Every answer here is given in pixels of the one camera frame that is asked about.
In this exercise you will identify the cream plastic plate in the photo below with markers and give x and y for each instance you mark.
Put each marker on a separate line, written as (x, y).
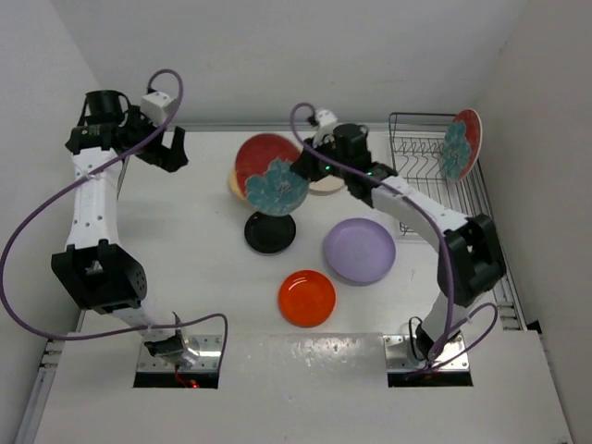
(326, 186)

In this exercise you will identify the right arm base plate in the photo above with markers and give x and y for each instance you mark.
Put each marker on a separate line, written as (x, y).
(450, 370)

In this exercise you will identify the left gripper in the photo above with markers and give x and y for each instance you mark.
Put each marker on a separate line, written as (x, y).
(175, 156)

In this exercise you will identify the orange glossy plate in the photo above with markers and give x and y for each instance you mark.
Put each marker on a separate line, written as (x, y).
(306, 298)

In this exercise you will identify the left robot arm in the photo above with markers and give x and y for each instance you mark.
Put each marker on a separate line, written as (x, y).
(96, 271)

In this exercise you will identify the lilac plastic plate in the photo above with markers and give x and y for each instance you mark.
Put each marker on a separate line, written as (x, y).
(360, 250)

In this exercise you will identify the black glossy plate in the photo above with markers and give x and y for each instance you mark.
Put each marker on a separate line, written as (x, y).
(269, 234)

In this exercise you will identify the yellow plastic plate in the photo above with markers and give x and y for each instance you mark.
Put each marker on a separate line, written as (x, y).
(234, 186)

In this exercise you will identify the red teal floral plate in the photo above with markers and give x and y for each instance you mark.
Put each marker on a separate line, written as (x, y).
(262, 167)
(461, 146)

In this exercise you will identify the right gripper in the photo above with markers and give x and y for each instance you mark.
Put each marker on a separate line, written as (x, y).
(308, 165)

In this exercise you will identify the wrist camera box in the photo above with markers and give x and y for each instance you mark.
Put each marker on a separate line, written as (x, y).
(156, 106)
(323, 121)

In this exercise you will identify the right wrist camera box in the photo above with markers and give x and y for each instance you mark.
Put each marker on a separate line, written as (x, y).
(323, 121)

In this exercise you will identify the grey wire dish rack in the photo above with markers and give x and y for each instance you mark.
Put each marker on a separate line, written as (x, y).
(415, 143)

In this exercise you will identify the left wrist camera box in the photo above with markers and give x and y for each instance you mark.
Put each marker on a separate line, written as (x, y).
(156, 106)

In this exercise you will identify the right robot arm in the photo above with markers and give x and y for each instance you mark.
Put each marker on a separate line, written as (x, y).
(470, 259)

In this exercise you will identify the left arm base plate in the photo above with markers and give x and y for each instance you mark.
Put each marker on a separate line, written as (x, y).
(198, 368)

